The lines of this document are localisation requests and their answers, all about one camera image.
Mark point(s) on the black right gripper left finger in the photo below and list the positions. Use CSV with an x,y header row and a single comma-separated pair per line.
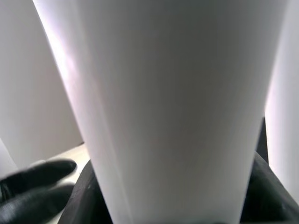
x,y
81,200

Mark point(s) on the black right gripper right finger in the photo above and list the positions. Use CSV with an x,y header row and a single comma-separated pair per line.
x,y
273,193

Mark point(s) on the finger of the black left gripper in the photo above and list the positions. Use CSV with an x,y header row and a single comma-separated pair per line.
x,y
42,175
30,207

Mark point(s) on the white plastic table top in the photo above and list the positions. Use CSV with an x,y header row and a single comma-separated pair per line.
x,y
74,154

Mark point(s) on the white plastic table leg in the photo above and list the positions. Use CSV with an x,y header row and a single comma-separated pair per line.
x,y
163,93

